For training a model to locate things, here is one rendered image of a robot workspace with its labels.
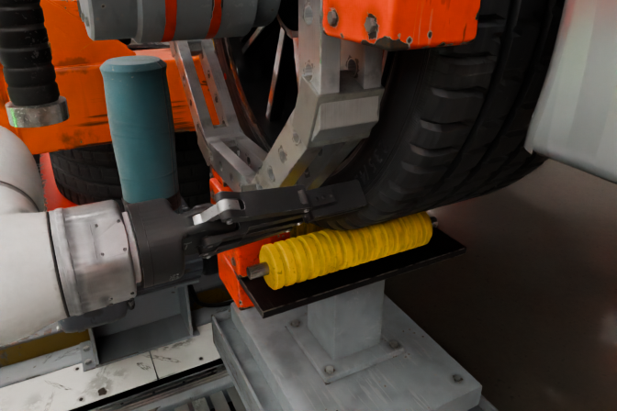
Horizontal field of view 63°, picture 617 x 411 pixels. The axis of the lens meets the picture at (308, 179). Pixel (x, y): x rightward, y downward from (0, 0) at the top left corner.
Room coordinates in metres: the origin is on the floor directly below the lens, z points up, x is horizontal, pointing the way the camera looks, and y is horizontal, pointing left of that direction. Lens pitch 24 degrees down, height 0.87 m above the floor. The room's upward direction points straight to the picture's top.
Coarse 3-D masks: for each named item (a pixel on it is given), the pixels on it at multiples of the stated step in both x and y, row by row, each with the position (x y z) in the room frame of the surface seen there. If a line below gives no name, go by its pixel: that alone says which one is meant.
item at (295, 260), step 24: (408, 216) 0.63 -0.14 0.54; (432, 216) 0.66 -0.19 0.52; (288, 240) 0.56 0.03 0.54; (312, 240) 0.56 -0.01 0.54; (336, 240) 0.56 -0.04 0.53; (360, 240) 0.57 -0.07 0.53; (384, 240) 0.59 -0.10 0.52; (408, 240) 0.60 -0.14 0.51; (264, 264) 0.53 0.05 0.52; (288, 264) 0.52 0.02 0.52; (312, 264) 0.54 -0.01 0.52; (336, 264) 0.55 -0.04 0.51
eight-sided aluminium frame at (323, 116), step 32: (320, 0) 0.40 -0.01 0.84; (320, 32) 0.40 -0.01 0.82; (192, 64) 0.81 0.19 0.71; (320, 64) 0.40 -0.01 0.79; (352, 64) 0.44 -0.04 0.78; (192, 96) 0.77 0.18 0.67; (224, 96) 0.79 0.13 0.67; (320, 96) 0.40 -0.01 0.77; (352, 96) 0.41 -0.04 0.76; (224, 128) 0.75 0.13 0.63; (288, 128) 0.45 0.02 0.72; (320, 128) 0.40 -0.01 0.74; (352, 128) 0.42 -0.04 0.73; (224, 160) 0.64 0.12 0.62; (256, 160) 0.65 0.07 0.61; (288, 160) 0.45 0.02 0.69; (320, 160) 0.48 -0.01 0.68
